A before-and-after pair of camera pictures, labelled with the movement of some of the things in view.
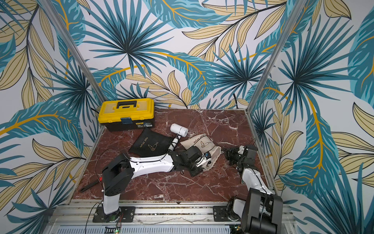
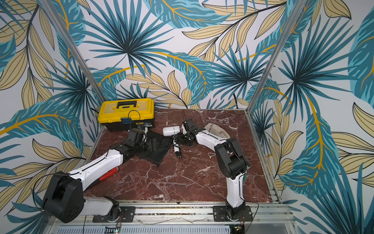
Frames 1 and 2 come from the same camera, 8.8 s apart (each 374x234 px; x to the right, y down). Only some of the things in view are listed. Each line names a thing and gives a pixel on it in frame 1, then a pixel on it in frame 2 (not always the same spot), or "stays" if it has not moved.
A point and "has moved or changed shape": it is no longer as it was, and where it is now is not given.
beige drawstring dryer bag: [206, 144] has moved or changed shape
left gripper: [195, 173] -> [150, 147]
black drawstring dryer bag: [149, 142] stays
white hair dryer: [180, 131] has moved or changed shape
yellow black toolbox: [127, 114] stays
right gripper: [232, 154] -> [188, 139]
